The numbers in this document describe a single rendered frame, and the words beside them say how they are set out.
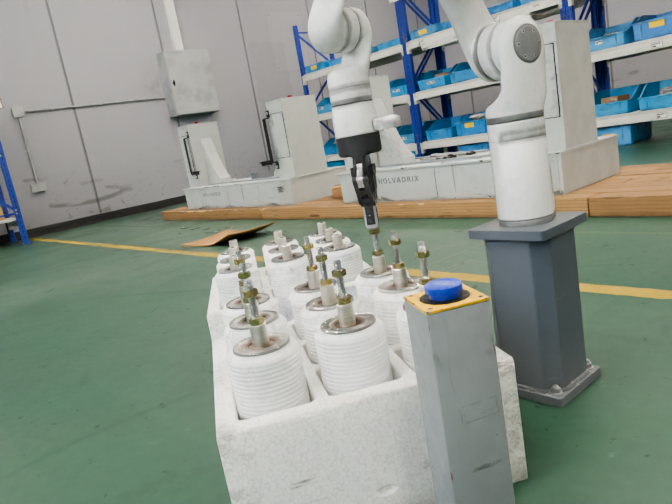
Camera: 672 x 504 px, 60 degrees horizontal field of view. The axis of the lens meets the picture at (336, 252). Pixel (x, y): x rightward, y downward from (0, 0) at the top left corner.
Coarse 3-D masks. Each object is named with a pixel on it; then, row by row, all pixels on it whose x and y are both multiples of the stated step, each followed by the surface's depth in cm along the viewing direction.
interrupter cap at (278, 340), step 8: (272, 336) 77; (280, 336) 77; (288, 336) 76; (240, 344) 77; (248, 344) 76; (272, 344) 75; (280, 344) 74; (240, 352) 73; (248, 352) 73; (256, 352) 72; (264, 352) 72; (272, 352) 72
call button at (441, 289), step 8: (432, 280) 62; (440, 280) 62; (448, 280) 61; (456, 280) 61; (424, 288) 61; (432, 288) 60; (440, 288) 59; (448, 288) 59; (456, 288) 59; (432, 296) 60; (440, 296) 60; (448, 296) 60; (456, 296) 60
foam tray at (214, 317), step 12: (264, 276) 148; (216, 288) 144; (264, 288) 136; (348, 288) 125; (216, 300) 132; (288, 300) 123; (216, 312) 122; (288, 312) 124; (216, 324) 121; (216, 336) 122
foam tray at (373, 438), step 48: (384, 384) 74; (240, 432) 69; (288, 432) 70; (336, 432) 71; (384, 432) 73; (240, 480) 70; (288, 480) 71; (336, 480) 72; (384, 480) 74; (432, 480) 76
